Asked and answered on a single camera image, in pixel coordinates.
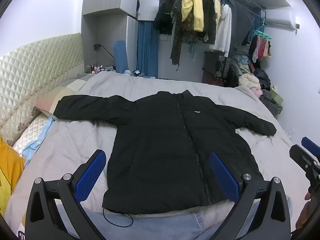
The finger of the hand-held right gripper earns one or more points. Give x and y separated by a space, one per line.
311 145
298 155

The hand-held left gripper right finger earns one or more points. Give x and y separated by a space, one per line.
222 177

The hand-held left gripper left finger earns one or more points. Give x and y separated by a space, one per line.
91 177

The black padded jacket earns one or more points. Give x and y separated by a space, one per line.
162 142

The pile of mixed clothes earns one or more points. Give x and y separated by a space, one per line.
268 100

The person's right hand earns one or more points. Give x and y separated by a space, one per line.
303 216

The grey duvet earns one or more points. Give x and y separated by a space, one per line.
75 142

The green box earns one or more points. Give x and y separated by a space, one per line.
277 95

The light blue cloth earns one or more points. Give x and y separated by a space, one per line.
32 148

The cream quilted cushion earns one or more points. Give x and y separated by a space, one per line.
32 130

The person's blue jeans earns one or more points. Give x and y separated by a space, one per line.
162 227

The yellow cloth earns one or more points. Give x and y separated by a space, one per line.
10 170

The cream fleece garment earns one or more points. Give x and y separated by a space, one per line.
248 80

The beige and pink pillow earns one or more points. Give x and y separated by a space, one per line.
55 92

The row of cosmetic bottles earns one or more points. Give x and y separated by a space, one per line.
96 68

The dark storage cabinet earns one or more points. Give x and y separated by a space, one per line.
212 67

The small black screen device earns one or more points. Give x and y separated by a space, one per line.
137 72

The green clip hanger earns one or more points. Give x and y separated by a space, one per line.
262 33

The blue rolled mat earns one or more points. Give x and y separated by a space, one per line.
121 55

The cream quilted headboard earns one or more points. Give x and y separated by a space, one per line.
37 62

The white air conditioner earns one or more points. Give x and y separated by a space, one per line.
280 18

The blue curtain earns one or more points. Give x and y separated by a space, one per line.
147 50

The dark grey hanging coat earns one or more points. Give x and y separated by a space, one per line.
241 22

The white hanging hoodie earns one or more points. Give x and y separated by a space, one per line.
223 30

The grey wardrobe cabinet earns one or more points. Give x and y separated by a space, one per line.
110 30

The black hanging top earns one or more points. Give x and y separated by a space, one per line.
209 20

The black hanging coat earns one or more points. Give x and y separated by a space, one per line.
163 17

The yellow hanging jacket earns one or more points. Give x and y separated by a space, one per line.
192 7

